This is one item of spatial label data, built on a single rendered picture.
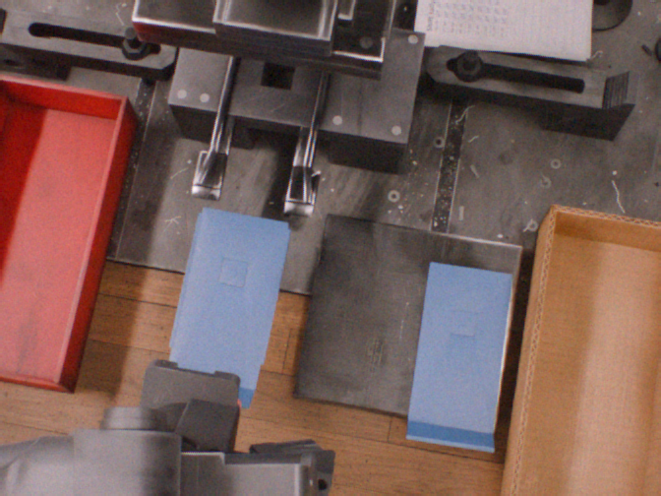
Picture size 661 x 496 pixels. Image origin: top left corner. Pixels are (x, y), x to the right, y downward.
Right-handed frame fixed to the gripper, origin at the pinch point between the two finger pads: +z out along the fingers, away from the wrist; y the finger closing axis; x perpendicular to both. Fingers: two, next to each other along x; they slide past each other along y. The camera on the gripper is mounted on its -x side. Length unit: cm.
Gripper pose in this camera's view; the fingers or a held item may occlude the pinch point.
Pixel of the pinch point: (205, 391)
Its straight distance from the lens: 94.9
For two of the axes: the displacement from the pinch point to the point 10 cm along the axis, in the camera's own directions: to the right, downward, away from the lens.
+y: 1.7, -9.5, -2.8
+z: 0.7, -2.7, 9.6
